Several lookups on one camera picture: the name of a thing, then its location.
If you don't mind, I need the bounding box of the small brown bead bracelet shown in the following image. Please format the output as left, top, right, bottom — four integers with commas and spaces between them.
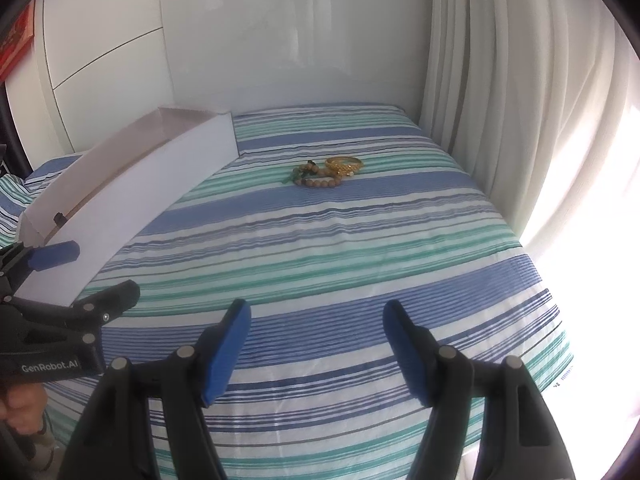
292, 161, 350, 191

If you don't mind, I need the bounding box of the gold bangle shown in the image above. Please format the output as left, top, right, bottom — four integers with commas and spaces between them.
324, 156, 363, 178

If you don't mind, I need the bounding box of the left human hand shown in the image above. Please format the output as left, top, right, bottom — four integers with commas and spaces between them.
1, 384, 48, 436

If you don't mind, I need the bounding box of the white cardboard tray box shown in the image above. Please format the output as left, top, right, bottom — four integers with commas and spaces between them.
17, 107, 239, 307

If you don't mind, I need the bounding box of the white wardrobe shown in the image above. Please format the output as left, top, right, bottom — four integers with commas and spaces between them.
6, 0, 432, 167

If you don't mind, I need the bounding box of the white curtain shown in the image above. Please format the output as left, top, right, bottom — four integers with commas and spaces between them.
420, 0, 639, 240

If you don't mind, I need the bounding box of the red wall decoration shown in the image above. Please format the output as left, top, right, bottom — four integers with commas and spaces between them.
0, 0, 36, 82

